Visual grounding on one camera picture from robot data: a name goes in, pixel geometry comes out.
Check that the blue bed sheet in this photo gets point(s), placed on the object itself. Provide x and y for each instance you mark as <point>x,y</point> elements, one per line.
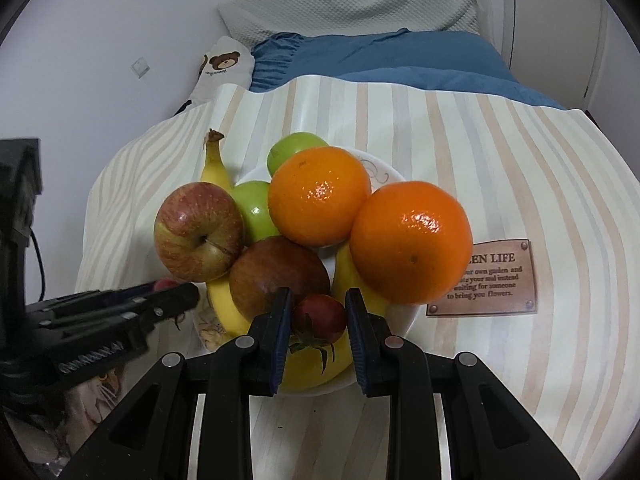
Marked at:
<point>400,60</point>

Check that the red apple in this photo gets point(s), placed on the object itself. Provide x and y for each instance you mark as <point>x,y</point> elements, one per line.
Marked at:
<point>197,232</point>
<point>277,275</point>

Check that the orange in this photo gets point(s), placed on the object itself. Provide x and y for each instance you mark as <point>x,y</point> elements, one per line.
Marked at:
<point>320,197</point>
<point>410,242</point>

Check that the white quilted pillow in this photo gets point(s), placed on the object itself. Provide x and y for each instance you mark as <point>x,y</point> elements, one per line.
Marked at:
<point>350,5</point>

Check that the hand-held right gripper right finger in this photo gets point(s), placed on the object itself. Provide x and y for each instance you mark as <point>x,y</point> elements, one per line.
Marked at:
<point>359,345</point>

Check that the white plate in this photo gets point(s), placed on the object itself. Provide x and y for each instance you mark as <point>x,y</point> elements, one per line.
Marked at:
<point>400,322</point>

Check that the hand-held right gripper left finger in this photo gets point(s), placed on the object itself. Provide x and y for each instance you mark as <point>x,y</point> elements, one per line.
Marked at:
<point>278,345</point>

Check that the green apple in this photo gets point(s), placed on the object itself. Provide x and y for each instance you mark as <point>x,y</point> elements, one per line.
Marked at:
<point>290,152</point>
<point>255,210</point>

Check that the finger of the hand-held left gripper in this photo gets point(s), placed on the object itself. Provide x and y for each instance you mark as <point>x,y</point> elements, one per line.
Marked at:
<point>170,302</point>
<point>100,297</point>

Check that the white wall switch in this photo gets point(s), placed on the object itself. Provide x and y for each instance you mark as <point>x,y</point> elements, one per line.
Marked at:
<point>140,67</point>

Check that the bear printed pillow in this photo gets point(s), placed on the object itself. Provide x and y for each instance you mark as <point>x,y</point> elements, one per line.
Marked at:
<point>220,65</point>

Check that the yellow banana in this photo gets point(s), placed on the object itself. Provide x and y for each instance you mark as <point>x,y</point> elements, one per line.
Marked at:
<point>216,165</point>
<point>350,275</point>

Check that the striped table cloth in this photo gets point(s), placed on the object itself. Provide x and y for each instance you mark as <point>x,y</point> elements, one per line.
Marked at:
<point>500,160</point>

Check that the white wardrobe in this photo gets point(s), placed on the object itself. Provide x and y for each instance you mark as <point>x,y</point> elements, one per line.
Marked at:
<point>560,25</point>

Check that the brown printed label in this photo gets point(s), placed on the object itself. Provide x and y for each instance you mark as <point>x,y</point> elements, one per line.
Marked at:
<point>495,280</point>

